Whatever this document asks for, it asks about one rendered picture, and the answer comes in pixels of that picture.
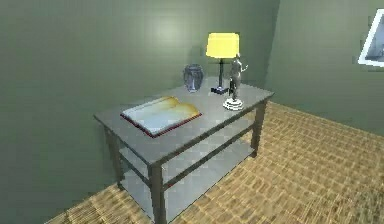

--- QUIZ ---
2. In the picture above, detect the blue-grey glass vase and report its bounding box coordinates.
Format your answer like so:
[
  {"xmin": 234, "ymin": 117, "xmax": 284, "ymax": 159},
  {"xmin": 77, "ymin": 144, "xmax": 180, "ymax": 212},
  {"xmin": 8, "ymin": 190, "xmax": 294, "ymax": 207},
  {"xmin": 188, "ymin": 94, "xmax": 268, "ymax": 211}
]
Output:
[{"xmin": 182, "ymin": 63, "xmax": 205, "ymax": 93}]

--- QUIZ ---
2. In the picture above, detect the grey side table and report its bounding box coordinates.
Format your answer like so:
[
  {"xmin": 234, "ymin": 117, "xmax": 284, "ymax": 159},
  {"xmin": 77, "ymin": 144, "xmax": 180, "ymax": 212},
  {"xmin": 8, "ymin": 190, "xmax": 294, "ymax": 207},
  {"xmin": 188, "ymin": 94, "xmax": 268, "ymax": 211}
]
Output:
[{"xmin": 93, "ymin": 75, "xmax": 275, "ymax": 224}]

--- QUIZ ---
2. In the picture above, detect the white-framed wall picture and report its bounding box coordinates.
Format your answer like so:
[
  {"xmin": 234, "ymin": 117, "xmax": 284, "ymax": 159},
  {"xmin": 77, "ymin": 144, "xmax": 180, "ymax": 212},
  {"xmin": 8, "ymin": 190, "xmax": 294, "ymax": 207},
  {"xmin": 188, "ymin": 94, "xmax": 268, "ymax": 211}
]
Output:
[{"xmin": 357, "ymin": 8, "xmax": 384, "ymax": 68}]

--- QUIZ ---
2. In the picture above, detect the yellow-shade table lamp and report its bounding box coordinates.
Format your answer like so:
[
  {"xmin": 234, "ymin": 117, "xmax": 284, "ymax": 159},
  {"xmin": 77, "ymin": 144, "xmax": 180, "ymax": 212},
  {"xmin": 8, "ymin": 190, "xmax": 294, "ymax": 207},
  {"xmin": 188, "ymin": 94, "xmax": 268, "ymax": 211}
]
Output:
[{"xmin": 205, "ymin": 32, "xmax": 241, "ymax": 95}]

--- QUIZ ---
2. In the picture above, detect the open red-edged book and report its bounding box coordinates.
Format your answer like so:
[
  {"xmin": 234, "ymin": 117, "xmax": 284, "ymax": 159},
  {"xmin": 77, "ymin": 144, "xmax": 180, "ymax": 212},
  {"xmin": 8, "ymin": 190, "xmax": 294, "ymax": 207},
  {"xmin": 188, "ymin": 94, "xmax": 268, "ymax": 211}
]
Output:
[{"xmin": 119, "ymin": 95, "xmax": 203, "ymax": 139}]

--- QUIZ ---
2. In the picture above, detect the grey figure statuette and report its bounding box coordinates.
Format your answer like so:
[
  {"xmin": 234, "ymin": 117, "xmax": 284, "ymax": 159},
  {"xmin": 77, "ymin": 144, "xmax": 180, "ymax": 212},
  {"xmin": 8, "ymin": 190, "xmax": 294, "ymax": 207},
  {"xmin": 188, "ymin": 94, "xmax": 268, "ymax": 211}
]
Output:
[{"xmin": 222, "ymin": 53, "xmax": 250, "ymax": 111}]

